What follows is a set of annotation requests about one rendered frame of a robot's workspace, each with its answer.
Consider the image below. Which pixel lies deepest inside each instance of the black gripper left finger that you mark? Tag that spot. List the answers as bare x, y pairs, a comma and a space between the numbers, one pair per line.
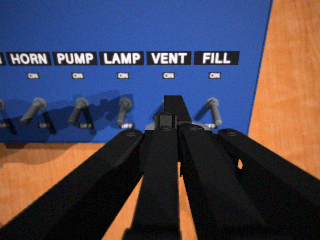
84, 204

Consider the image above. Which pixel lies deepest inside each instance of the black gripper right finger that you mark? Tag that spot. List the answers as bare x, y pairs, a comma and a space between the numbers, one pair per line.
270, 198

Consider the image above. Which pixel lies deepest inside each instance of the blue switch panel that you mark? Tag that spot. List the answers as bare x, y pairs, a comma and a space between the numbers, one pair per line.
82, 71

